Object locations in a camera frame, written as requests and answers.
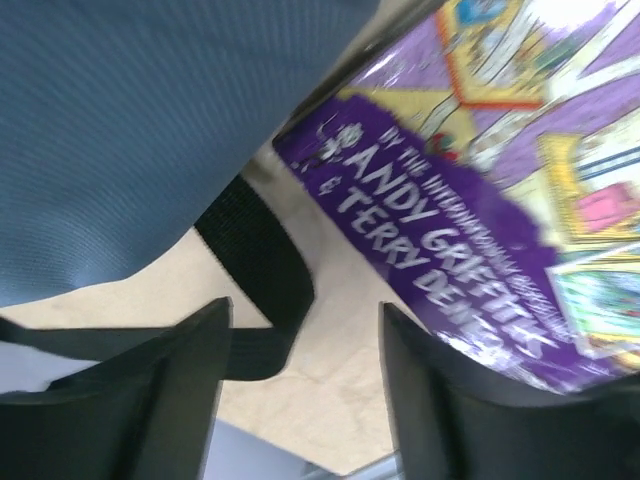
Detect blue student backpack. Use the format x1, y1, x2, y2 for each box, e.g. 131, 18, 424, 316
1, 1, 378, 381

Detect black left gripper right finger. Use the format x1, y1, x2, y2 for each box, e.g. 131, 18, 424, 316
380, 303, 639, 479

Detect purple storey treehouse book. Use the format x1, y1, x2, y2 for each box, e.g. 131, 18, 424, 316
273, 1, 639, 393

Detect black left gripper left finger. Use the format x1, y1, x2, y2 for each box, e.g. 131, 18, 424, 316
1, 299, 231, 480

